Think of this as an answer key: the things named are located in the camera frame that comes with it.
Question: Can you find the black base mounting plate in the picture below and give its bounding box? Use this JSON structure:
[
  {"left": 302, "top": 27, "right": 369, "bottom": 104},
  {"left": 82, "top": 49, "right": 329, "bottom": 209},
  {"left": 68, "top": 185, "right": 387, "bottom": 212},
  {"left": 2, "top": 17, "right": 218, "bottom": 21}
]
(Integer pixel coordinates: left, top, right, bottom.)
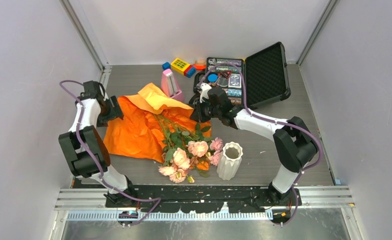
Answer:
[{"left": 104, "top": 185, "right": 302, "bottom": 214}]

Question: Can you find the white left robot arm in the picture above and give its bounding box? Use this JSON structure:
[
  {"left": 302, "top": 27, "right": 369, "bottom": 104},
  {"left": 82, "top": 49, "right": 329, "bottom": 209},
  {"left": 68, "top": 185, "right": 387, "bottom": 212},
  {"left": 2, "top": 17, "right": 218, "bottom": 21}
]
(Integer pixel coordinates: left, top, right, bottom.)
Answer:
[{"left": 58, "top": 81, "right": 137, "bottom": 207}]

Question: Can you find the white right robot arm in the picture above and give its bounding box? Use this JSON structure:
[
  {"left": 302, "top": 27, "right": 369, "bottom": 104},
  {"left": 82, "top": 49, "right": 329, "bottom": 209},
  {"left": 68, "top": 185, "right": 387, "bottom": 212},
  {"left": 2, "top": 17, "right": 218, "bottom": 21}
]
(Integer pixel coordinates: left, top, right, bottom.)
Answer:
[{"left": 190, "top": 83, "right": 324, "bottom": 205}]

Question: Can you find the black open poker case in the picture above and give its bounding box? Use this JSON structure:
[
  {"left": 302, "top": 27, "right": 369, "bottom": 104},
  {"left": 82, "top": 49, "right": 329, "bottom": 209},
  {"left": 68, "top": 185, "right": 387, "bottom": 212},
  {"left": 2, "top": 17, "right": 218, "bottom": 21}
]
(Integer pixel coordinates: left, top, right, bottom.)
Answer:
[{"left": 193, "top": 41, "right": 291, "bottom": 110}]

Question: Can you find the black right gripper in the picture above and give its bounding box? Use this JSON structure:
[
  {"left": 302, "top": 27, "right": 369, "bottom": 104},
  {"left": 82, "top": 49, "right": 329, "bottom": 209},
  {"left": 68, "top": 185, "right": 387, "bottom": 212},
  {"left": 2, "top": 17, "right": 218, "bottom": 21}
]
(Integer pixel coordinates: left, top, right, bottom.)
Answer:
[{"left": 190, "top": 96, "right": 221, "bottom": 124}]

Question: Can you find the yellow toy block house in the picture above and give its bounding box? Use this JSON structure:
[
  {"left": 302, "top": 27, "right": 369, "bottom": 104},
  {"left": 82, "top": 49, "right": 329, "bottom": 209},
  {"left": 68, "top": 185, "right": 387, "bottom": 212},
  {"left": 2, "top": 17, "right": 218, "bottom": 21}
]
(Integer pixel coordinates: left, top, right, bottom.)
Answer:
[{"left": 170, "top": 58, "right": 196, "bottom": 78}]

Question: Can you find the blue toy block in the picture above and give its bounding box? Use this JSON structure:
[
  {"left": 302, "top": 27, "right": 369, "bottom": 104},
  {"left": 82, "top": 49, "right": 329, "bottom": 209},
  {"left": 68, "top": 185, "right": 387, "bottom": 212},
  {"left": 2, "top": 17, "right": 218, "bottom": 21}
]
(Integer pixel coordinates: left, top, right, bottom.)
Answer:
[{"left": 162, "top": 62, "right": 171, "bottom": 70}]

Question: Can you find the orange flower bouquet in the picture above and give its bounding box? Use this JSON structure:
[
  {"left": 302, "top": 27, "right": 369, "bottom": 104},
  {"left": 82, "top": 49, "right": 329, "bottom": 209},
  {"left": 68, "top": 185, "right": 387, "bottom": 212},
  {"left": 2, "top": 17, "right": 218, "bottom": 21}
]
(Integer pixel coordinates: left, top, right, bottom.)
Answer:
[{"left": 154, "top": 115, "right": 224, "bottom": 184}]

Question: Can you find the orange toy piece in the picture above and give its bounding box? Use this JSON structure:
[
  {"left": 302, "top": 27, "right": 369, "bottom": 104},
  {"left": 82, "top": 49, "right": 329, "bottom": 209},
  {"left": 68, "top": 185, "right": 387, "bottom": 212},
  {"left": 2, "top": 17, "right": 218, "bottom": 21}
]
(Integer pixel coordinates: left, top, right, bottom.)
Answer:
[{"left": 193, "top": 59, "right": 207, "bottom": 71}]

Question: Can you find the pink metronome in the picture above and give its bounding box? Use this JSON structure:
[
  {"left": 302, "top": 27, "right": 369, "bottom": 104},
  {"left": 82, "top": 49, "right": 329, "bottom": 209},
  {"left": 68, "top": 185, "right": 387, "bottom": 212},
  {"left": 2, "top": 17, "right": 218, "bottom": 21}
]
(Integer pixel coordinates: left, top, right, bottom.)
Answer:
[{"left": 161, "top": 69, "right": 185, "bottom": 102}]

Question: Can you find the orange yellow wrapping paper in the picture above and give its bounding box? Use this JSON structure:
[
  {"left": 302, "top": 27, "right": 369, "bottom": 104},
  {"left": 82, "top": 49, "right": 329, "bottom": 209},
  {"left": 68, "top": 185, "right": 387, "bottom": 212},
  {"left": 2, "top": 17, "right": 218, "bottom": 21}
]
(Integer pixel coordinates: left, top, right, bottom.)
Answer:
[{"left": 103, "top": 83, "right": 196, "bottom": 163}]

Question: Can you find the white ribbed vase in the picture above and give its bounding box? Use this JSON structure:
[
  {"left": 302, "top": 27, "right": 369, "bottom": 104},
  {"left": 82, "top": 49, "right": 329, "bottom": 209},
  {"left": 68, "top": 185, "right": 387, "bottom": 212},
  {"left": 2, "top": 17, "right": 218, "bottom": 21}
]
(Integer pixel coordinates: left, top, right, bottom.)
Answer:
[{"left": 217, "top": 142, "right": 243, "bottom": 181}]

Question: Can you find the blue round poker chip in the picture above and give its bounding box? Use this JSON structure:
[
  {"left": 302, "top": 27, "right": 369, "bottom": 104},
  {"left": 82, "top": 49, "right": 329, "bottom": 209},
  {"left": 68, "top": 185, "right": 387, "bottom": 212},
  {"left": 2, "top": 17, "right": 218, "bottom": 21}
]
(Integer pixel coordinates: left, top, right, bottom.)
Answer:
[{"left": 208, "top": 74, "right": 218, "bottom": 83}]

